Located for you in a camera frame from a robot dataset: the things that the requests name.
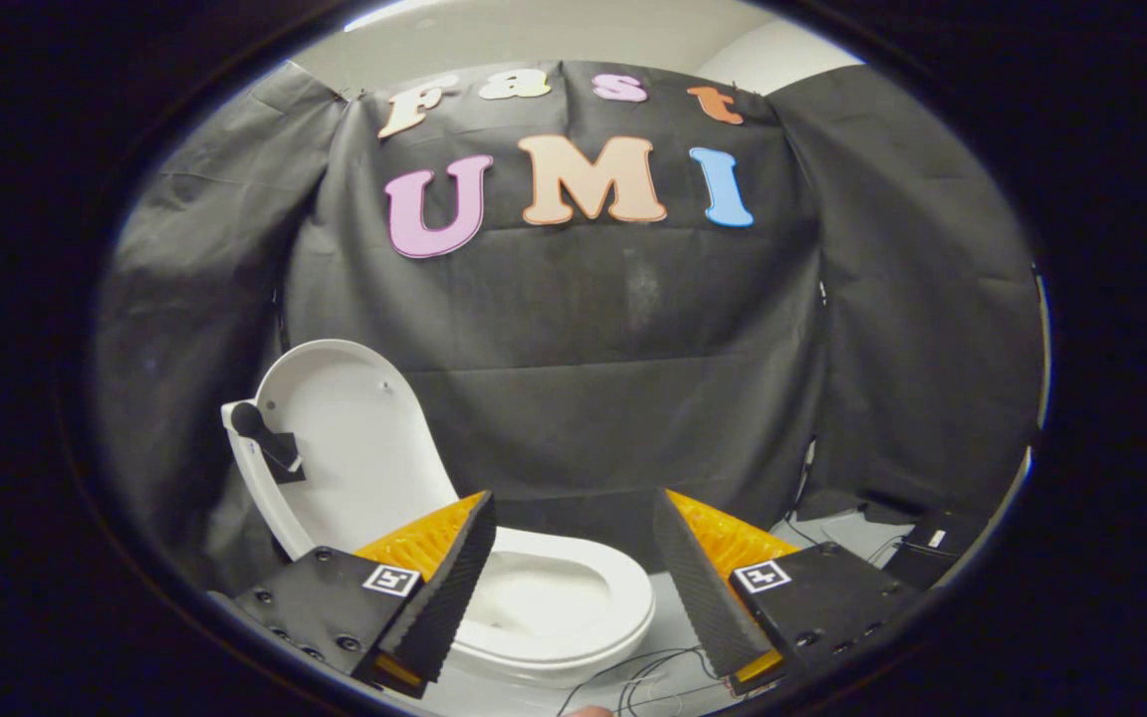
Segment tangle of thin cables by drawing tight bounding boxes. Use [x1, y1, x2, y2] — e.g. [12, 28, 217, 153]
[556, 508, 933, 717]

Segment black box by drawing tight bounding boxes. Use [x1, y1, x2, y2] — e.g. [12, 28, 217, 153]
[882, 510, 991, 591]

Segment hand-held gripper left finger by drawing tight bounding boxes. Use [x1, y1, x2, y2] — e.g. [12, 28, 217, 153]
[207, 490, 498, 698]

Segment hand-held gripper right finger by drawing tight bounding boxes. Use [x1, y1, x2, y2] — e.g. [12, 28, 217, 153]
[653, 488, 933, 696]

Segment black backdrop cloth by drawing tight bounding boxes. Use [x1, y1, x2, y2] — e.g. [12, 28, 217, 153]
[91, 58, 1044, 598]

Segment white toilet seat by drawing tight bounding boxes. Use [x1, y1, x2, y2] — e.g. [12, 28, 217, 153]
[452, 526, 656, 664]

